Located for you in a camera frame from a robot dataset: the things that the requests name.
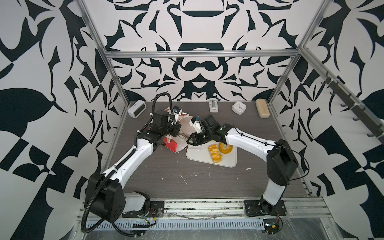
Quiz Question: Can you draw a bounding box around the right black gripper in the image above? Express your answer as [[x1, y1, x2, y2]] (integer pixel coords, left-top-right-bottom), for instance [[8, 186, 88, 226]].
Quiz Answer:
[[185, 130, 215, 146]]

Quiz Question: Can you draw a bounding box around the yellow fake bagel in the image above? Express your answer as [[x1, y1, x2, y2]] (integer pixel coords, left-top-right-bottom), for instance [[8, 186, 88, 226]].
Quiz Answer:
[[219, 143, 233, 154]]

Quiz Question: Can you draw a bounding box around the red white paper bag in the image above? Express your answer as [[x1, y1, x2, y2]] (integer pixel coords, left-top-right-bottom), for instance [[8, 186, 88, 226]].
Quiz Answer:
[[163, 113, 196, 153]]

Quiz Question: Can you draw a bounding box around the long braided fake bread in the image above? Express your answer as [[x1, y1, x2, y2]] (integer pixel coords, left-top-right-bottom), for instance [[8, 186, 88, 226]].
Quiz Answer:
[[208, 144, 223, 163]]

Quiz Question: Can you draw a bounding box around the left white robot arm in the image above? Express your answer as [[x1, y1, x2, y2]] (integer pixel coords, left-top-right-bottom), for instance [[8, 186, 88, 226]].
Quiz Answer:
[[83, 107, 182, 223]]

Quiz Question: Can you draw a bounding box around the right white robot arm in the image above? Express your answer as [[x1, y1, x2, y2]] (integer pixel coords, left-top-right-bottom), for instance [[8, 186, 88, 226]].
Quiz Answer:
[[187, 115, 299, 207]]

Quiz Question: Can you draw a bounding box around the white plastic tray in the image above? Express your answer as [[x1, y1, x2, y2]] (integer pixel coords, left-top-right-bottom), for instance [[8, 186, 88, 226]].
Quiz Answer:
[[186, 141, 237, 168]]

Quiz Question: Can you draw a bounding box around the white digital clock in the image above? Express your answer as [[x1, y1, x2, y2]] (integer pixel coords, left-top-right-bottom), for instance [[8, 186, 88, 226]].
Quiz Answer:
[[128, 100, 147, 119]]

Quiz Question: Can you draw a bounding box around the small white alarm clock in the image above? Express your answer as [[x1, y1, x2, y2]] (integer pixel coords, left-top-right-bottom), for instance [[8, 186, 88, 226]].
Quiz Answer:
[[232, 102, 247, 115]]

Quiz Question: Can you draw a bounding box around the beige glasses case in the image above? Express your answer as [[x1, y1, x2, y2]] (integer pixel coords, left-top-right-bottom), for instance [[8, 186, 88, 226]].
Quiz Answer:
[[255, 99, 270, 119]]

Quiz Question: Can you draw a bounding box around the small circuit board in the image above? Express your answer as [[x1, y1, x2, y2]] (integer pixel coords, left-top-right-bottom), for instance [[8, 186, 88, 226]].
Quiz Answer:
[[263, 218, 284, 235]]

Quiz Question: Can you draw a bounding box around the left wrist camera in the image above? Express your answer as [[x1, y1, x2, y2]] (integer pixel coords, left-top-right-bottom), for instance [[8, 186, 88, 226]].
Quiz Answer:
[[173, 106, 182, 115]]

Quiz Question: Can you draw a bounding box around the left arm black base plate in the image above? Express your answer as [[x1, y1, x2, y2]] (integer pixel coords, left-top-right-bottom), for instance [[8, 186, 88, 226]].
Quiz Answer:
[[122, 201, 165, 218]]

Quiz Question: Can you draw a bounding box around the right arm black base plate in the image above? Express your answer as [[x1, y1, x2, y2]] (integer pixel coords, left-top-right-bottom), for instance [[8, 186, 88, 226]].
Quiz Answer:
[[244, 198, 287, 217]]

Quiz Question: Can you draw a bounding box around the black corrugated cable conduit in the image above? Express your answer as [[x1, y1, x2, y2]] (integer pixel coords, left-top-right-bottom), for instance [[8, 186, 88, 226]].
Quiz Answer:
[[80, 169, 157, 238]]

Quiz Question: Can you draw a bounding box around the grey wall hook rail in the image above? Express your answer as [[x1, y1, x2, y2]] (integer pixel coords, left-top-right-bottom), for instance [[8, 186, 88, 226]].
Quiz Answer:
[[322, 72, 384, 145]]

